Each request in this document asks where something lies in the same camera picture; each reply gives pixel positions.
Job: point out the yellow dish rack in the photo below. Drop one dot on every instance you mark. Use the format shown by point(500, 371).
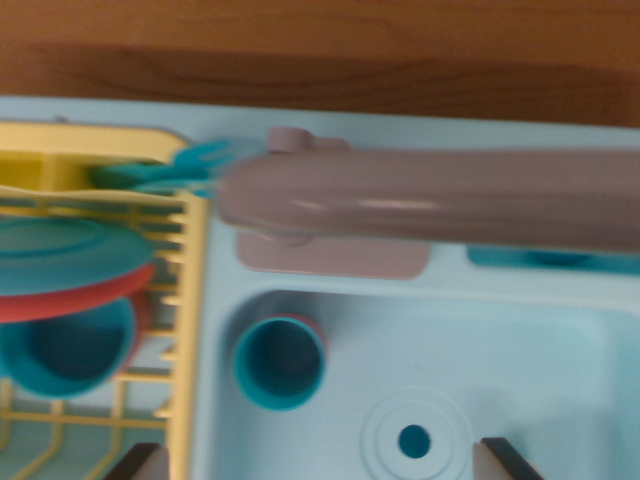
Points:
point(192, 300)

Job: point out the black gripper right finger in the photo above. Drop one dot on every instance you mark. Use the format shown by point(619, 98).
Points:
point(500, 462)

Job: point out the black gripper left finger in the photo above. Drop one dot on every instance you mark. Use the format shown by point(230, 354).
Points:
point(145, 465)

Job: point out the teal toy cup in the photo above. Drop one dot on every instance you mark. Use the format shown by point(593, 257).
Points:
point(275, 365)

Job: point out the teal toy dish brush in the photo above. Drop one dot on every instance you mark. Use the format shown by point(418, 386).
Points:
point(560, 257)

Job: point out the grey toy faucet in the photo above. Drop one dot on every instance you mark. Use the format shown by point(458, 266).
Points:
point(400, 200)

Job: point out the teal toy mug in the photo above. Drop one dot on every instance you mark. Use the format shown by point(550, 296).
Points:
point(65, 350)

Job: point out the red toy plate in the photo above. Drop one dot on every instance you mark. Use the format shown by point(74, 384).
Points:
point(50, 307)

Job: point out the light blue toy sink unit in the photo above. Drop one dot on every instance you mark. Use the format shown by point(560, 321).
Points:
point(500, 350)

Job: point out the teal toy plate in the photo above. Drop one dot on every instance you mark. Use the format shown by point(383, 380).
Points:
point(60, 260)

